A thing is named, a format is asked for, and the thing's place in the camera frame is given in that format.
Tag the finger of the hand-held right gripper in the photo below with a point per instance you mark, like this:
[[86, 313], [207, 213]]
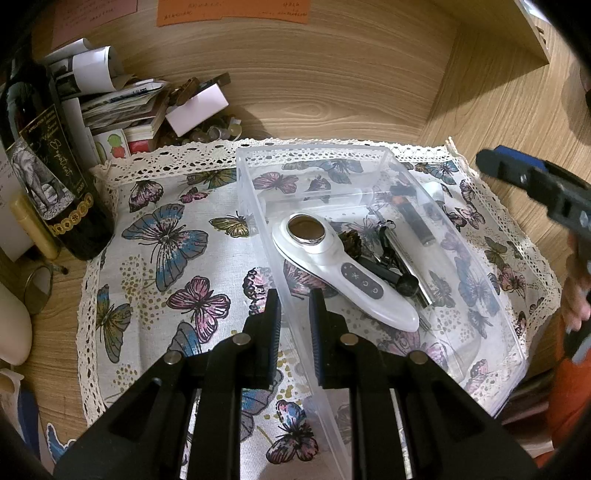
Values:
[[508, 168], [521, 157]]

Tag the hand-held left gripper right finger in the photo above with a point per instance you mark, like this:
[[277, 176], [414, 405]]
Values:
[[316, 334]]

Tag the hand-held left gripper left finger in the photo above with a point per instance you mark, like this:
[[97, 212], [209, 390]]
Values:
[[273, 334]]

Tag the white handheld facial massager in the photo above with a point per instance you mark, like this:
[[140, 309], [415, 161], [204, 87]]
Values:
[[369, 288]]

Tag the small black spoon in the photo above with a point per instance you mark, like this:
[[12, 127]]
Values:
[[392, 279]]

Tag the small pine cone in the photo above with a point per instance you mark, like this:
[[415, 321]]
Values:
[[351, 243]]

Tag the dark lipstick tube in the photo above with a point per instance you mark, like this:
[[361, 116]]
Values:
[[413, 217]]

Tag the clear plastic storage box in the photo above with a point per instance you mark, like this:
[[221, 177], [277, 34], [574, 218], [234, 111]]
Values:
[[461, 323]]

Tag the person's right hand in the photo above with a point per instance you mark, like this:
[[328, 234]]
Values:
[[579, 304]]

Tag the butterfly print lace cloth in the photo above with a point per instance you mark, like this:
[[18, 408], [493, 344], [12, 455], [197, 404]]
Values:
[[184, 207]]

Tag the small round mirror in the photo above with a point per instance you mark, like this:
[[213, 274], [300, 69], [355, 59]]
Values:
[[39, 290]]

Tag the small white cardboard box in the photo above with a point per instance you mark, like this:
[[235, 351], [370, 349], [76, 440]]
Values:
[[198, 108]]

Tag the white rounded object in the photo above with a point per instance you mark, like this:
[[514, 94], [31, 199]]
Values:
[[14, 323]]

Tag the yellowish lip balm tube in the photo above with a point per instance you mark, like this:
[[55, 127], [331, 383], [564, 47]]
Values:
[[34, 226]]

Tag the dark wine bottle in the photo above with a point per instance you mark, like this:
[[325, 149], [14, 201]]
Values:
[[51, 175]]

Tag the stack of booklets and papers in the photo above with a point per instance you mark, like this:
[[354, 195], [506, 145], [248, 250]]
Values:
[[115, 101]]

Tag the orange sticky note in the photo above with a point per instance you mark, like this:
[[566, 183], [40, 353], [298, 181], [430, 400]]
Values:
[[231, 11]]

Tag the pink sticky note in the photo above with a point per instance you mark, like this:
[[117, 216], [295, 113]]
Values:
[[92, 21]]

